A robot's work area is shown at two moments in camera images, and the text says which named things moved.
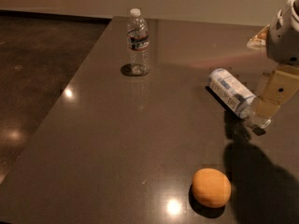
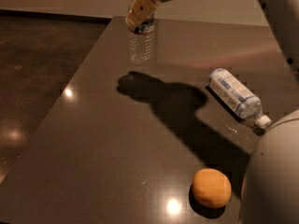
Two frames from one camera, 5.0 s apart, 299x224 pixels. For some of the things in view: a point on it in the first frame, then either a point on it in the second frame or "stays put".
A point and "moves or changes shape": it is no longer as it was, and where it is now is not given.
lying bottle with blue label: x=238 y=97 stays put
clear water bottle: x=138 y=44 moves or changes shape
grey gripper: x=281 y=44 -> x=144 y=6
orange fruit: x=211 y=187 stays put
